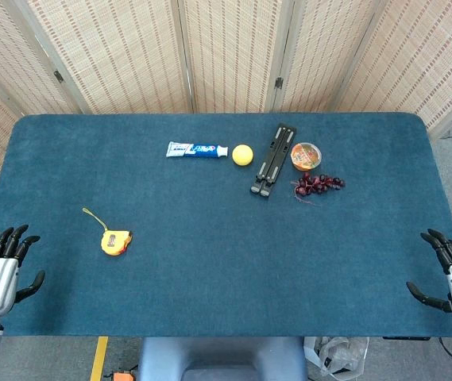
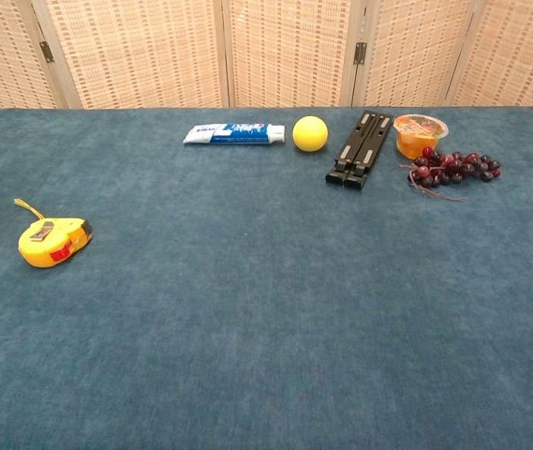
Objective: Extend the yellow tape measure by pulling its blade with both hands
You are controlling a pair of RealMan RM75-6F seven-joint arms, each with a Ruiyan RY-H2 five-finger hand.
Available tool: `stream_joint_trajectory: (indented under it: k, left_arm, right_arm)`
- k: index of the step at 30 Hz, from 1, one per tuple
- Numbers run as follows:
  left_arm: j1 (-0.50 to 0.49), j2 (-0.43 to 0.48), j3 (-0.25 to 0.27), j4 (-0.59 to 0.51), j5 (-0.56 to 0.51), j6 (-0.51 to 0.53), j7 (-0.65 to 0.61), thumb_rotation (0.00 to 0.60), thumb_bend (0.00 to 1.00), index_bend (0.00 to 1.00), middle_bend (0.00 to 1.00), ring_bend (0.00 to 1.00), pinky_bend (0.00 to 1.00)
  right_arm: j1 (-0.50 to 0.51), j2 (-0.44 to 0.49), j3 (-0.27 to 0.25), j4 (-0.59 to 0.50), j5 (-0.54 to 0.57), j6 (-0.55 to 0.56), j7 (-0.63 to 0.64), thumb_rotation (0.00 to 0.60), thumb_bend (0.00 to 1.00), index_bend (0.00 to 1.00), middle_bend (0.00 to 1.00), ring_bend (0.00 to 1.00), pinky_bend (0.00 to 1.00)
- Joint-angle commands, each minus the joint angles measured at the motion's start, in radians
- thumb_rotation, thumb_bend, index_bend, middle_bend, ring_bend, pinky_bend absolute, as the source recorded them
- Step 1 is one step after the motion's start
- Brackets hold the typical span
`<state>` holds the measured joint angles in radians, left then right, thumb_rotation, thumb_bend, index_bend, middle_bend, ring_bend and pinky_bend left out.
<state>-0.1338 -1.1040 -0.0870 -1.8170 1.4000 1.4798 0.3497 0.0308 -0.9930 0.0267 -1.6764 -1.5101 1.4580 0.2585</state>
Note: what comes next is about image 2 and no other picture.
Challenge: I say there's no yellow tape measure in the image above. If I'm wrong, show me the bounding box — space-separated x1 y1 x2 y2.
12 197 94 269

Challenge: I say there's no blue table cloth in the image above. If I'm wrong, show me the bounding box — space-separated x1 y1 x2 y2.
0 106 533 450

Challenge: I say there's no blue white toothpaste tube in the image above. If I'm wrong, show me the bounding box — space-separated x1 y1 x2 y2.
182 123 287 146

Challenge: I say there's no yellow foam ball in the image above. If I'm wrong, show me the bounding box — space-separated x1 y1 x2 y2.
292 115 330 153

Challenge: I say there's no black folding stand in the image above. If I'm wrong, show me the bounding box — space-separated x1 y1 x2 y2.
324 110 394 191

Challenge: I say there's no orange jelly cup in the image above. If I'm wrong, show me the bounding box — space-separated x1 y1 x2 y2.
392 113 450 159

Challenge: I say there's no dark red grape bunch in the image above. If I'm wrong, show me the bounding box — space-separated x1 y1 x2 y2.
399 146 502 203

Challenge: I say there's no woven folding screen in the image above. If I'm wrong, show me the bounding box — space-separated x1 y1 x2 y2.
0 0 533 116

